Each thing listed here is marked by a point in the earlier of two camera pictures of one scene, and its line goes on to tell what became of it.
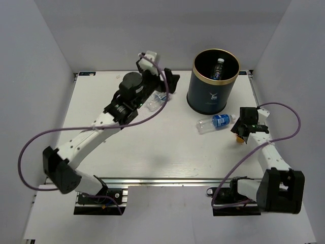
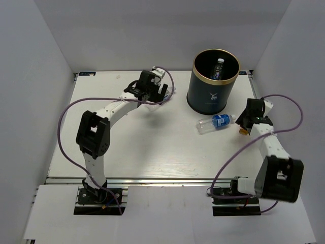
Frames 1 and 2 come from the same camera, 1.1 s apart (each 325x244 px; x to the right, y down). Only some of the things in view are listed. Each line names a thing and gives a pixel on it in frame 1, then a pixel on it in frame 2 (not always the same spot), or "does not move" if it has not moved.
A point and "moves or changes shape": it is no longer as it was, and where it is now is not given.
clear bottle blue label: x=217 y=73 does not move
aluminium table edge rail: x=112 y=181 does not move
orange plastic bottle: x=239 y=140 moves or changes shape
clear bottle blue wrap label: x=205 y=125 does not move
